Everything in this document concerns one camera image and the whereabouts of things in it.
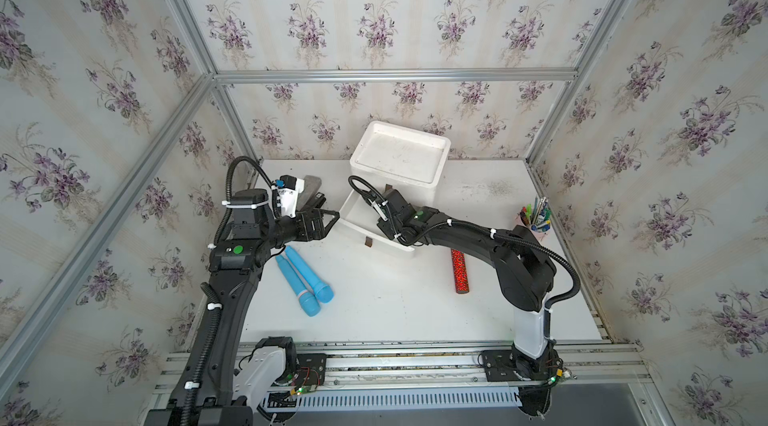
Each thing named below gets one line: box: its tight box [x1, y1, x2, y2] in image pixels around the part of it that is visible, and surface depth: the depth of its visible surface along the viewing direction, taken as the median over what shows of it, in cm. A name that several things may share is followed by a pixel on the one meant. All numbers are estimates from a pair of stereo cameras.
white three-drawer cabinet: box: [350, 120, 451, 208], surface depth 89 cm
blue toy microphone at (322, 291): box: [284, 245, 334, 304], surface depth 88 cm
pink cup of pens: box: [516, 196, 552, 242], surface depth 92 cm
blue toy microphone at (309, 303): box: [276, 255, 321, 317], surface depth 84 cm
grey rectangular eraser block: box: [303, 175, 322, 203], surface depth 110 cm
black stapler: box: [314, 192, 327, 209], surface depth 107 cm
